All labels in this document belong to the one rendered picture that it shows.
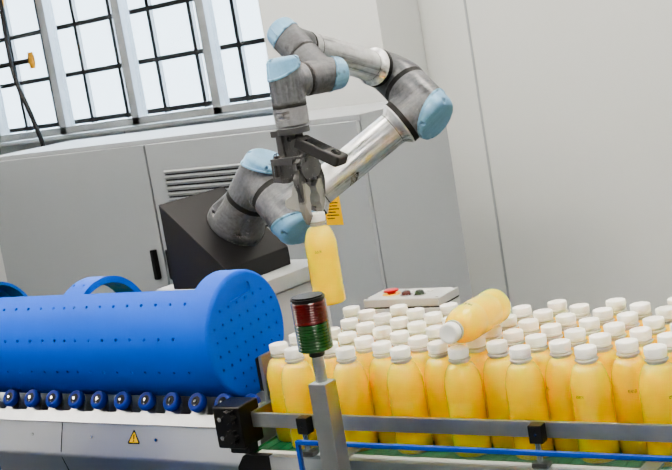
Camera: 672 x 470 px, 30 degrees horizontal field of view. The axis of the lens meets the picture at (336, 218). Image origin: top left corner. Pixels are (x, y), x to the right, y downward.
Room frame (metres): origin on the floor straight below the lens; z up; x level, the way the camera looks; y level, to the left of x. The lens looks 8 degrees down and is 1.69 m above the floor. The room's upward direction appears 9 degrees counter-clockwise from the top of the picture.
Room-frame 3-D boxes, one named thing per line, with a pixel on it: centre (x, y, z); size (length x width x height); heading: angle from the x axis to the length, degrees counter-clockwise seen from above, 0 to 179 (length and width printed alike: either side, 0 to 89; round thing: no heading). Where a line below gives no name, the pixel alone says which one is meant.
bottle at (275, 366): (2.54, 0.16, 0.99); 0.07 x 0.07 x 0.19
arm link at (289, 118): (2.73, 0.06, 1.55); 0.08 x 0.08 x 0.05
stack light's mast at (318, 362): (2.20, 0.07, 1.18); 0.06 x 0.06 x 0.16
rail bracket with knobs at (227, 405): (2.52, 0.27, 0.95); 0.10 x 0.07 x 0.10; 146
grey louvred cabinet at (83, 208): (5.10, 0.54, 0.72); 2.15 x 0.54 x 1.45; 50
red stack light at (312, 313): (2.20, 0.07, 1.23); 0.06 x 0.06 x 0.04
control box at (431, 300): (2.84, -0.14, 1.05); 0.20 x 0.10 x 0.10; 56
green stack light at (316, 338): (2.20, 0.07, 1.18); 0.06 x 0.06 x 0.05
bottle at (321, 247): (2.72, 0.04, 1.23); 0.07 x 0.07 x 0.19
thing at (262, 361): (2.71, 0.19, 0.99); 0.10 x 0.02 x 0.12; 146
